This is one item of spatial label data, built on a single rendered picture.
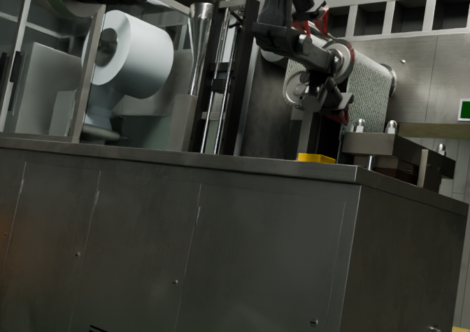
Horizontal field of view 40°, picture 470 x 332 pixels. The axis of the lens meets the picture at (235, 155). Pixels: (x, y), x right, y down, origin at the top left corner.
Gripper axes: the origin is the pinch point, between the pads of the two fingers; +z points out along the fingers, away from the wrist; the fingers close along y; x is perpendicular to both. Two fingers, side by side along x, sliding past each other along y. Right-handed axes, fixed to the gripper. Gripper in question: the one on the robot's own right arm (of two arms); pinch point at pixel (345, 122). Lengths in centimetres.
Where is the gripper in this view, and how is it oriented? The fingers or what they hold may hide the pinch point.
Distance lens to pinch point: 196.9
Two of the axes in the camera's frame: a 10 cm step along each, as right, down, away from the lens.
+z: 4.8, 6.6, 5.8
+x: 4.8, -7.5, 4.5
